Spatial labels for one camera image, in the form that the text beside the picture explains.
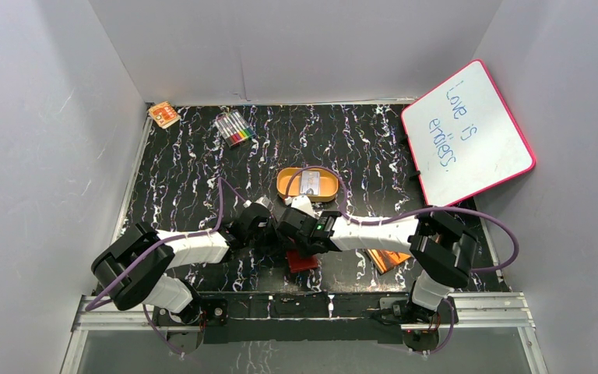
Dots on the small orange card box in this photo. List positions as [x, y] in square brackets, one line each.
[163, 114]

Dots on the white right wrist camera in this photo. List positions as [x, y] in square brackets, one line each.
[301, 203]

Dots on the orange book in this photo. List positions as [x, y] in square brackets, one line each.
[385, 261]

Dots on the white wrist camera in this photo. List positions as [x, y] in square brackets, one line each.
[262, 201]
[301, 203]

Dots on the pack of coloured markers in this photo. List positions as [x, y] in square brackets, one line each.
[233, 128]

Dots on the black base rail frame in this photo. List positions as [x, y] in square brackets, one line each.
[231, 317]

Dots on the red leather card holder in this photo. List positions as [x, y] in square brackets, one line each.
[297, 263]

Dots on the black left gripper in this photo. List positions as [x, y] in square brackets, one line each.
[267, 235]

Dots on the pink framed whiteboard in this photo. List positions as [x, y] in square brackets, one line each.
[463, 138]

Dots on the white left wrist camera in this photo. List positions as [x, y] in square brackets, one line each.
[262, 201]

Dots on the orange oval tray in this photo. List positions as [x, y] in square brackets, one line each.
[288, 184]

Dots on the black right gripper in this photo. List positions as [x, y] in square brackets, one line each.
[304, 250]

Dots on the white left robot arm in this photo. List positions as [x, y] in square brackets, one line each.
[133, 268]

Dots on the silver credit card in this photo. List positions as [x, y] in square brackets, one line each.
[310, 183]

